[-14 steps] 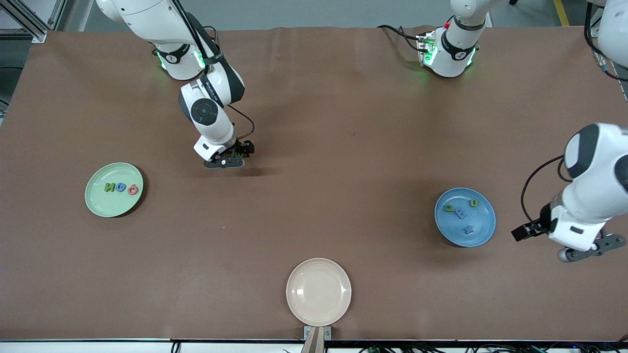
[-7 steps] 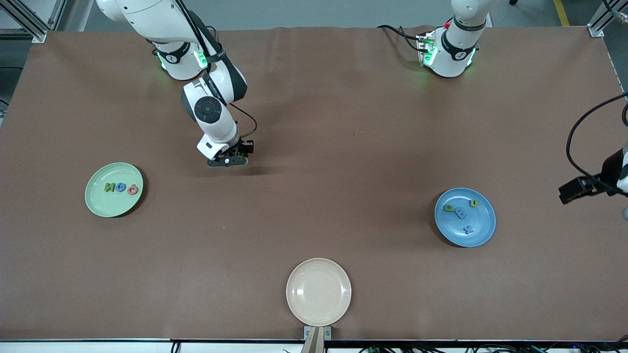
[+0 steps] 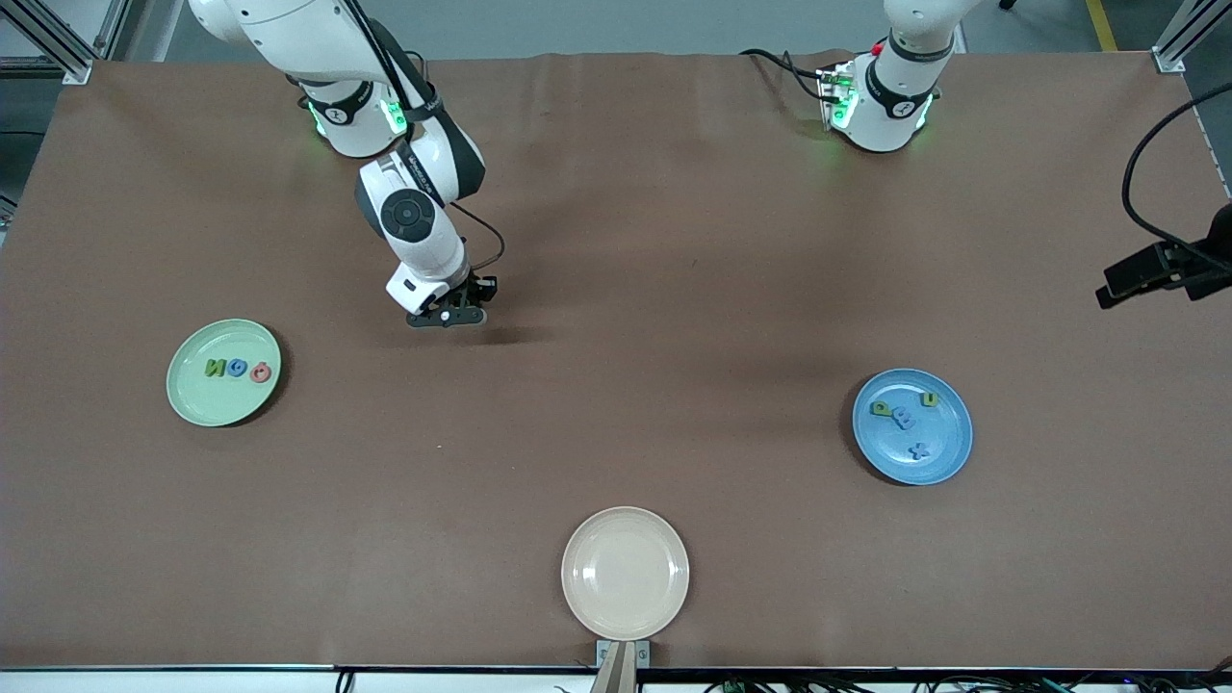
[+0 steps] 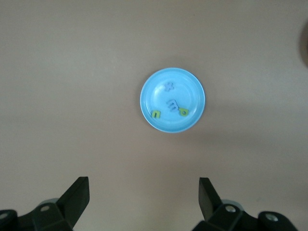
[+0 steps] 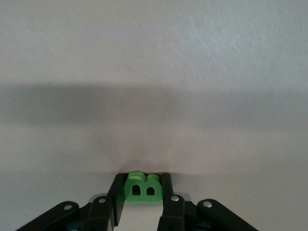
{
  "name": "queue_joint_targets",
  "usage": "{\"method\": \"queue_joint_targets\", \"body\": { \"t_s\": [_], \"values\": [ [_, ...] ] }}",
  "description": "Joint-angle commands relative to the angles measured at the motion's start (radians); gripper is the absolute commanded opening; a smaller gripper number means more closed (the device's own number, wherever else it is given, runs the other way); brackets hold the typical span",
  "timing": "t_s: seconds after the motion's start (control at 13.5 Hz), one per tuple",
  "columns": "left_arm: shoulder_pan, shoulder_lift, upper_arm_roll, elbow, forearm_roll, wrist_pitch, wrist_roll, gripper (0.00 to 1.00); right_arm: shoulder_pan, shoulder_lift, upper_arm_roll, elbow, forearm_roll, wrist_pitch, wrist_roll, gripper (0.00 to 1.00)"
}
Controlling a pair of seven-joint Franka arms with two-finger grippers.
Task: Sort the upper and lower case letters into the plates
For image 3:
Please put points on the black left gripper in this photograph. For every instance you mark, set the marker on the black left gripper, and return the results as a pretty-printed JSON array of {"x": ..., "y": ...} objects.
[{"x": 1215, "y": 267}]

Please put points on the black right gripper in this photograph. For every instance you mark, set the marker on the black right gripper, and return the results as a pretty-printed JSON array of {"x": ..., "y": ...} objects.
[{"x": 475, "y": 286}]

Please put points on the red letter Q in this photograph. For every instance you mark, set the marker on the red letter Q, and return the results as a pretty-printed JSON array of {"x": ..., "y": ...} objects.
[{"x": 254, "y": 372}]

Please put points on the blue letter G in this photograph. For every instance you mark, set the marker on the blue letter G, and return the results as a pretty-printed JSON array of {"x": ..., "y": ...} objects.
[{"x": 231, "y": 368}]

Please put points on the green letter N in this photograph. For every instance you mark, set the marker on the green letter N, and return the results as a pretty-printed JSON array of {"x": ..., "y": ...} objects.
[{"x": 214, "y": 367}]

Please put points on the blue letter m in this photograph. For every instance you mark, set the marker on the blue letter m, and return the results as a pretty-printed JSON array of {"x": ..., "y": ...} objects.
[{"x": 904, "y": 418}]

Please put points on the blue letter x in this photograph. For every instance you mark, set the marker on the blue letter x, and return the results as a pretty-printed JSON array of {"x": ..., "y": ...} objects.
[{"x": 920, "y": 449}]

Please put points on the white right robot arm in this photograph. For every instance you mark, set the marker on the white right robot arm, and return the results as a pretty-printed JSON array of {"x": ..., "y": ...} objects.
[{"x": 289, "y": 29}]

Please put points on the brown table cover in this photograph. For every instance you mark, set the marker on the brown table cover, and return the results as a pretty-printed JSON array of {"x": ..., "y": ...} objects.
[{"x": 577, "y": 462}]

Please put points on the light green plate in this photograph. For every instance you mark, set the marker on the light green plate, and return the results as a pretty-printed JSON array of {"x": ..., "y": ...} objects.
[{"x": 207, "y": 399}]

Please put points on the beige plate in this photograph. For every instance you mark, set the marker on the beige plate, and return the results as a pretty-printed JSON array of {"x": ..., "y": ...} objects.
[{"x": 626, "y": 573}]

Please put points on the blue plate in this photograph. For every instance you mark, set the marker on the blue plate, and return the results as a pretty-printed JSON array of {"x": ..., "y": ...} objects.
[{"x": 885, "y": 457}]

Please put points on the aluminium frame post with foot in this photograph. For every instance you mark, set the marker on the aluminium frame post with foot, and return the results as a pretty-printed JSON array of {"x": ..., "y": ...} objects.
[
  {"x": 1169, "y": 60},
  {"x": 77, "y": 70}
]

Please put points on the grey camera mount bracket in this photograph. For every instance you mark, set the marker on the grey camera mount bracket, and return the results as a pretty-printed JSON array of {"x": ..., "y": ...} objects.
[{"x": 642, "y": 656}]

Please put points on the beige mount post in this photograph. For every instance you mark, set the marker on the beige mount post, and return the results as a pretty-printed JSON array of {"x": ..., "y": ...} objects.
[{"x": 616, "y": 679}]

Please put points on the plain aluminium frame post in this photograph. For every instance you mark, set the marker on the plain aluminium frame post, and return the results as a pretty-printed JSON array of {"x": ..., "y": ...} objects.
[{"x": 114, "y": 29}]

